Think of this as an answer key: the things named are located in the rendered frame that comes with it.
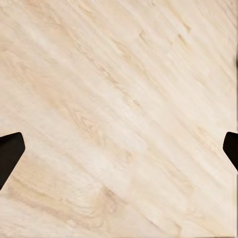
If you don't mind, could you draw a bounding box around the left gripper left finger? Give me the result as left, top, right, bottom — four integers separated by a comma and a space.
0, 132, 25, 190

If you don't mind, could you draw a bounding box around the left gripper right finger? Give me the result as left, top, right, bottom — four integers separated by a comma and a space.
223, 131, 238, 171

